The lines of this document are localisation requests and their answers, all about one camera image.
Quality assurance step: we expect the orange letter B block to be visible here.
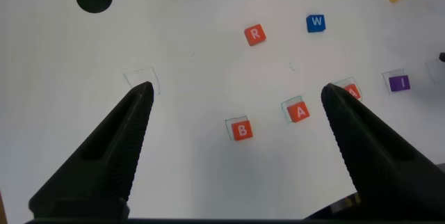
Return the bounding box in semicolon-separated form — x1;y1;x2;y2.
230;119;254;142

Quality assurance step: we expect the purple letter I block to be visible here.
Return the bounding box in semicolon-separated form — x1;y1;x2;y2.
388;74;412;93

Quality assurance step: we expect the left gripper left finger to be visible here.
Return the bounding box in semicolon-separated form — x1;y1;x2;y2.
28;81;155;220

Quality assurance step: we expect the orange letter A block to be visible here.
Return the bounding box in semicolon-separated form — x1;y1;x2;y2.
286;101;311;124
343;83;363;101

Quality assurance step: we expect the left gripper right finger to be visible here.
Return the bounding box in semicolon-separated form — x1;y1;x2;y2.
320;83;445;221

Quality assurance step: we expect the blue letter W block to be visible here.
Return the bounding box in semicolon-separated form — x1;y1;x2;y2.
305;14;327;33

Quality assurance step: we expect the orange letter R block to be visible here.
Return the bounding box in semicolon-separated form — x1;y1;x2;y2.
243;24;268;47

